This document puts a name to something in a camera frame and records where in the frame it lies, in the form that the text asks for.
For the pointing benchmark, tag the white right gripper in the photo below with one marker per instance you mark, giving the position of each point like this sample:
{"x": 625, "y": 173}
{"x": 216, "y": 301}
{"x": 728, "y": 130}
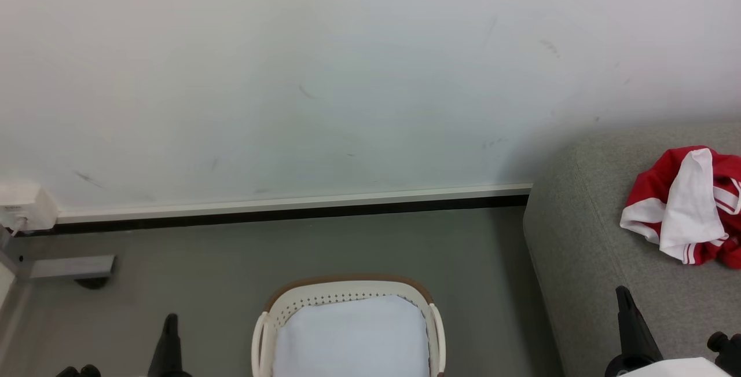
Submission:
{"x": 677, "y": 368}

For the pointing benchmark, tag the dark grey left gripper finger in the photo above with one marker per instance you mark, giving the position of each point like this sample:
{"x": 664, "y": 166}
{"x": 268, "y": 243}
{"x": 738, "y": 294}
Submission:
{"x": 169, "y": 354}

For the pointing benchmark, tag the red and white garment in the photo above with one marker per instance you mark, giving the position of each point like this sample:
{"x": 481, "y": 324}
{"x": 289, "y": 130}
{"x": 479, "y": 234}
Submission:
{"x": 689, "y": 209}

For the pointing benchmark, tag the white laundry basket brown rim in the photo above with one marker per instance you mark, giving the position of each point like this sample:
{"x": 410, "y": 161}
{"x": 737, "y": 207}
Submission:
{"x": 347, "y": 287}

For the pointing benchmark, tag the grey fabric sofa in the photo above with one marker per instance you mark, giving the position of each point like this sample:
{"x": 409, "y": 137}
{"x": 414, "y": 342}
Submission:
{"x": 579, "y": 261}

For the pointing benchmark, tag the white and black baseboard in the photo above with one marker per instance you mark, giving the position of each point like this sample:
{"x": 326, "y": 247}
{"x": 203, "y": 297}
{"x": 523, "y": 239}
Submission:
{"x": 289, "y": 209}

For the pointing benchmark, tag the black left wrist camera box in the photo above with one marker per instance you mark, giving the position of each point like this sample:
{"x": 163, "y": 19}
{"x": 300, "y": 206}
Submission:
{"x": 78, "y": 371}

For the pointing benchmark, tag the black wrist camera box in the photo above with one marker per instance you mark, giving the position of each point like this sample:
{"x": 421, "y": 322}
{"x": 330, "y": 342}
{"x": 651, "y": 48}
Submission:
{"x": 726, "y": 354}
{"x": 78, "y": 371}

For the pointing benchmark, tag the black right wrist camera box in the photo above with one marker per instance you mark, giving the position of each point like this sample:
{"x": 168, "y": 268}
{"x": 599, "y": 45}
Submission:
{"x": 726, "y": 354}

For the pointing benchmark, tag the white wall socket box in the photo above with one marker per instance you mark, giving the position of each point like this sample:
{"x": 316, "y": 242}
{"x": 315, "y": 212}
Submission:
{"x": 26, "y": 206}

